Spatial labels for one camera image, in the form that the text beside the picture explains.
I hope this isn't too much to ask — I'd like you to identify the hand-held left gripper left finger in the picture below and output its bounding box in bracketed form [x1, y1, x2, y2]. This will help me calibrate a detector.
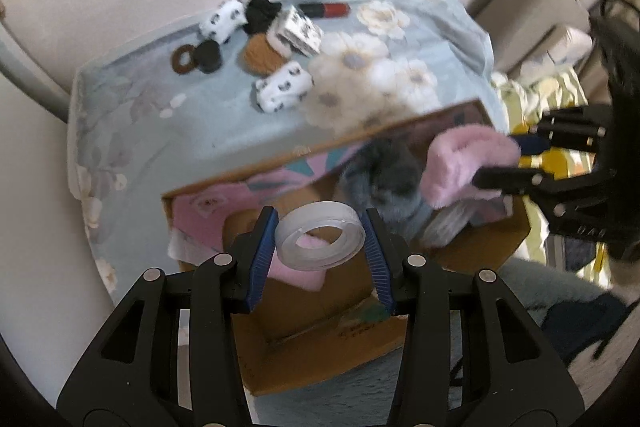
[56, 206, 280, 427]

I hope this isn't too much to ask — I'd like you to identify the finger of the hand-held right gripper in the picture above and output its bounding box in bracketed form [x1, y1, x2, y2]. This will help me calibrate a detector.
[472, 167, 608, 239]
[509, 107, 608, 156]

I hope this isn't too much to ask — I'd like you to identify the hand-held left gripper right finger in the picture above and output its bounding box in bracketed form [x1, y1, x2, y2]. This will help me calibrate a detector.
[364, 207, 585, 427]

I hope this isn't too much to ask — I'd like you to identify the cardboard box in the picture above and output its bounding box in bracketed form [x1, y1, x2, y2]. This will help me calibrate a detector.
[161, 99, 531, 397]

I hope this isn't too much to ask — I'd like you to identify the clear tape roll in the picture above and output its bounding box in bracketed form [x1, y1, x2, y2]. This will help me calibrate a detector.
[275, 202, 367, 269]

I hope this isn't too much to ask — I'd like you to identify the white panda print sock roll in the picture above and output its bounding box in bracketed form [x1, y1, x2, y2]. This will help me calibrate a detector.
[199, 0, 247, 44]
[254, 62, 314, 112]

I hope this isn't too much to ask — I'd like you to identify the black cylinder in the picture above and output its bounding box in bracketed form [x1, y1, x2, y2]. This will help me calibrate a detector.
[195, 39, 222, 72]

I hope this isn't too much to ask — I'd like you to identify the brown ring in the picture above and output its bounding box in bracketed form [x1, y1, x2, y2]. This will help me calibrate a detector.
[171, 44, 201, 75]

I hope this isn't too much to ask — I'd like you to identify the white panda print box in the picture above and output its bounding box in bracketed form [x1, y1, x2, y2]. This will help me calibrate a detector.
[272, 5, 322, 56]

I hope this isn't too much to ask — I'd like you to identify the red and black tube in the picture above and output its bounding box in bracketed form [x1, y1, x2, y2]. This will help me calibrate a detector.
[295, 2, 351, 18]

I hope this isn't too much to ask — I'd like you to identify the black cloth bundle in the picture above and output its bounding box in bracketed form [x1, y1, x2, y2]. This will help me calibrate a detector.
[243, 0, 283, 35]

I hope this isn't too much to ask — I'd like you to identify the pink cloth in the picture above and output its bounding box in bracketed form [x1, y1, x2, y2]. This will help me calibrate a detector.
[267, 252, 328, 292]

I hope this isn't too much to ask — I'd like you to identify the yellow striped cloth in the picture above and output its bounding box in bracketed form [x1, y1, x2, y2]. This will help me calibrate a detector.
[492, 67, 611, 278]

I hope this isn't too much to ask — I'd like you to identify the white cloth bundle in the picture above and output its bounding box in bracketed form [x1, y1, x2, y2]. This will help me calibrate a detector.
[425, 201, 506, 248]

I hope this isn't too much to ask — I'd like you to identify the white pillow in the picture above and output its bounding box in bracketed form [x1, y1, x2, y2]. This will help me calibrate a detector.
[520, 24, 593, 80]

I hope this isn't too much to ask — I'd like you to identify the grey blue fleece cloth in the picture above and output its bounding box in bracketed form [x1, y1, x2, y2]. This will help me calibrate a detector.
[250, 257, 621, 427]

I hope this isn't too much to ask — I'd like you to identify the grey cushion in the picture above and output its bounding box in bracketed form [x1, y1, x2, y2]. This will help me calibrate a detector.
[472, 0, 593, 72]

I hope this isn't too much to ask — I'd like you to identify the blue floral tablecloth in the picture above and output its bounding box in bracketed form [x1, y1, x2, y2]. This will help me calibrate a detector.
[67, 0, 511, 303]

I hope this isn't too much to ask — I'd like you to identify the dark blue cloth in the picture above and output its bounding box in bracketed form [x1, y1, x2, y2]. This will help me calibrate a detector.
[542, 294, 631, 363]

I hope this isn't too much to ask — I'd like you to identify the grey pipe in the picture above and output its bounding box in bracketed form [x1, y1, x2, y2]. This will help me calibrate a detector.
[0, 22, 68, 122]

